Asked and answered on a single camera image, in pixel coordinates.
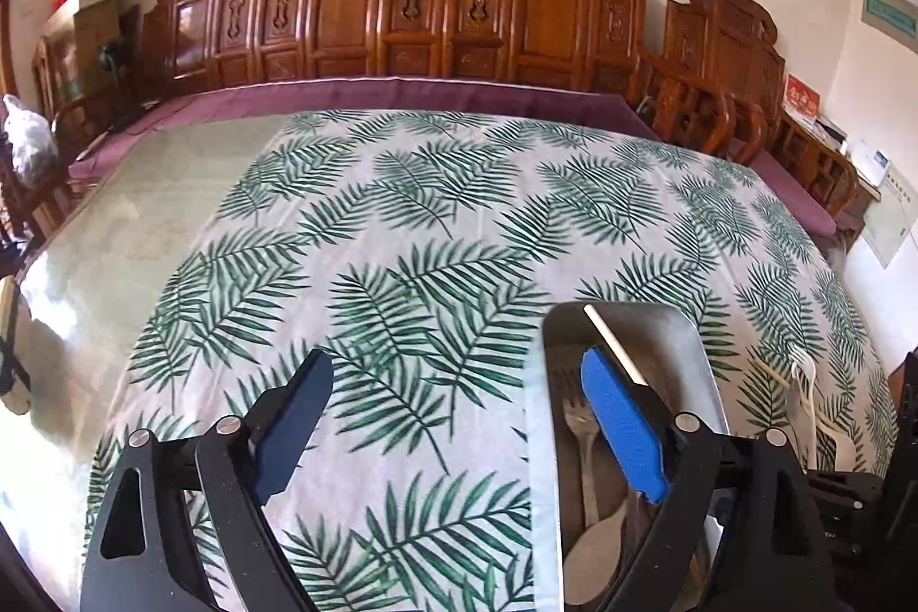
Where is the carved wooden armchair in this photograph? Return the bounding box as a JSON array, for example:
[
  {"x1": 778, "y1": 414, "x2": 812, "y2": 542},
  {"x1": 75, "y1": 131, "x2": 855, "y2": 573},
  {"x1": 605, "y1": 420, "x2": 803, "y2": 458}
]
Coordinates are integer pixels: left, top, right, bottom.
[{"x1": 649, "y1": 0, "x2": 862, "y2": 226}]

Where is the white lidded box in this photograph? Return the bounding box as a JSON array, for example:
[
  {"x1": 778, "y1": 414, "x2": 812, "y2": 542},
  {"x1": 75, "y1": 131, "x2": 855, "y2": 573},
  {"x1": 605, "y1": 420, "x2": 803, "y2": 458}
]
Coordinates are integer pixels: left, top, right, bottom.
[{"x1": 46, "y1": 0, "x2": 130, "y2": 24}]

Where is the white electrical panel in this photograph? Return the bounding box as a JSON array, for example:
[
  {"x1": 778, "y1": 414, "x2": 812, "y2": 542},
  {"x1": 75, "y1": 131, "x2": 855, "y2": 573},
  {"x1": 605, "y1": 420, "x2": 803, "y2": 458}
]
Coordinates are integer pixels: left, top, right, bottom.
[{"x1": 861, "y1": 171, "x2": 918, "y2": 269}]

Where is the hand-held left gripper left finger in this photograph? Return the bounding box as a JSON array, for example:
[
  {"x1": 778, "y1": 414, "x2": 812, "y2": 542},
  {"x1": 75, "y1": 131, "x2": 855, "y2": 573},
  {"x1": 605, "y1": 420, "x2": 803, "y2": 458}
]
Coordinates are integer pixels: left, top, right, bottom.
[{"x1": 79, "y1": 349, "x2": 336, "y2": 612}]

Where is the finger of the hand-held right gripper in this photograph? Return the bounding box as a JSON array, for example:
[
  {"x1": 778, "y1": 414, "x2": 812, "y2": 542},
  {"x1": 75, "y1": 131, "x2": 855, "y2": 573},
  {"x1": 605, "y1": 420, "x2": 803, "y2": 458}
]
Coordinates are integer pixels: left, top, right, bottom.
[
  {"x1": 807, "y1": 469, "x2": 894, "y2": 559},
  {"x1": 885, "y1": 350, "x2": 918, "y2": 484}
]

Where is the green leaf print tablecloth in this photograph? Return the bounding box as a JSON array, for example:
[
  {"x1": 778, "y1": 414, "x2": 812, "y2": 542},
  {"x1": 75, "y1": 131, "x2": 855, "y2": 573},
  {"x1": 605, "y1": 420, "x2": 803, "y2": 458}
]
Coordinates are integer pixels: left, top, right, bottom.
[{"x1": 84, "y1": 110, "x2": 901, "y2": 612}]

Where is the grey flat box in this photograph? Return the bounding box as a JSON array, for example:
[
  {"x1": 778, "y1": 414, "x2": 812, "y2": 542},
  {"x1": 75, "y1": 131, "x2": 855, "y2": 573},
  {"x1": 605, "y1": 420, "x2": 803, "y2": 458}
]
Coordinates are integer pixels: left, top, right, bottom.
[{"x1": 814, "y1": 117, "x2": 851, "y2": 150}]

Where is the clear plastic bag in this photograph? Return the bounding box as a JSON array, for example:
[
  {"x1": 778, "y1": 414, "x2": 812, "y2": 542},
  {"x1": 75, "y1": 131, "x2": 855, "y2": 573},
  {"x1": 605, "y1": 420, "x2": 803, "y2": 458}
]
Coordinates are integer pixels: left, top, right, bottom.
[{"x1": 0, "y1": 94, "x2": 60, "y2": 186}]

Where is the metal spoon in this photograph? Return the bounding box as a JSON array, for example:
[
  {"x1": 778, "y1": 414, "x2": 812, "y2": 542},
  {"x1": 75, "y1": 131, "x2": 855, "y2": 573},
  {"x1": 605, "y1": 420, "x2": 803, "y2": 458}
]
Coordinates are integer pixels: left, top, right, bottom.
[{"x1": 563, "y1": 497, "x2": 647, "y2": 612}]

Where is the purple armchair cushion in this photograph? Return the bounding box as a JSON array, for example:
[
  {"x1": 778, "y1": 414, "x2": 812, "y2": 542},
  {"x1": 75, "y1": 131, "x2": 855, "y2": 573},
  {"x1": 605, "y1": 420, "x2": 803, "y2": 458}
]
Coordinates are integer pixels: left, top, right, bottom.
[{"x1": 760, "y1": 149, "x2": 838, "y2": 236}]

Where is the wooden chopstick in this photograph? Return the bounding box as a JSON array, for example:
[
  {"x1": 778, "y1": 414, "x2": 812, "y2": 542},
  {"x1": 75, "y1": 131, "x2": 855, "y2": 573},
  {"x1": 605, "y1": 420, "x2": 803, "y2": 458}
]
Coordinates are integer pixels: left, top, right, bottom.
[
  {"x1": 749, "y1": 361, "x2": 840, "y2": 435},
  {"x1": 583, "y1": 303, "x2": 648, "y2": 385}
]

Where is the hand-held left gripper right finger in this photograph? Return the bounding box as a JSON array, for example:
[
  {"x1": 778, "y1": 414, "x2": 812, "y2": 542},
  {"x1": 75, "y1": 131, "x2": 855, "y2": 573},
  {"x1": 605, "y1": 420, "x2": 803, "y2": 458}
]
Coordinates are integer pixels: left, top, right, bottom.
[{"x1": 579, "y1": 349, "x2": 837, "y2": 612}]

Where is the wooden chair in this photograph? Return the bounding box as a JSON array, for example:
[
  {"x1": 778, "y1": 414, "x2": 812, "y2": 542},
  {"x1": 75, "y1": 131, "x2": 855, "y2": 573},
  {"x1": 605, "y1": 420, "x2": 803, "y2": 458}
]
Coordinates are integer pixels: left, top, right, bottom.
[{"x1": 0, "y1": 34, "x2": 98, "y2": 255}]

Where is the black fan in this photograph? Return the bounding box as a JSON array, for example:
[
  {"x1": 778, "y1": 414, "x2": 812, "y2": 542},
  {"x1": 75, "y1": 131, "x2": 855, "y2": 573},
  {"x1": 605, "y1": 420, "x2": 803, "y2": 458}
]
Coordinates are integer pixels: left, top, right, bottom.
[{"x1": 96, "y1": 6, "x2": 142, "y2": 98}]

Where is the rectangular metal tray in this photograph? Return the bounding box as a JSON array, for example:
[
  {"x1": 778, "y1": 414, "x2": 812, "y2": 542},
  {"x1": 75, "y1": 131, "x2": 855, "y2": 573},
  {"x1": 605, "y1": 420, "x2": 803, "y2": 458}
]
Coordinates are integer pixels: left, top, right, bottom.
[{"x1": 526, "y1": 300, "x2": 734, "y2": 612}]

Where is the green wall sign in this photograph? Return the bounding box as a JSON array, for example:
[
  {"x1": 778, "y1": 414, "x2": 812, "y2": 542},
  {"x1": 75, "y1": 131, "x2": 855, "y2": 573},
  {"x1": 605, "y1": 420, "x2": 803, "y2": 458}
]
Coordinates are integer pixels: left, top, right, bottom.
[{"x1": 862, "y1": 0, "x2": 918, "y2": 50}]

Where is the purple sofa cushion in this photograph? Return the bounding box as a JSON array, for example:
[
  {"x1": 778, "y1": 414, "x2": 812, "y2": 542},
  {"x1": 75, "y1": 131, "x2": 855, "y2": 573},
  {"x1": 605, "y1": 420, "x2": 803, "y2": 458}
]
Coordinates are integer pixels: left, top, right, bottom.
[{"x1": 68, "y1": 77, "x2": 661, "y2": 179}]

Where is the metal fork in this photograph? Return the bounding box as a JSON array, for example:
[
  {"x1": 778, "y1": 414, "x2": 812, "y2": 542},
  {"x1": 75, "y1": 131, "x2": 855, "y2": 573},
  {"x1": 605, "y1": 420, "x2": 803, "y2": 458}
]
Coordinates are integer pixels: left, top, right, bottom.
[{"x1": 561, "y1": 395, "x2": 604, "y2": 516}]

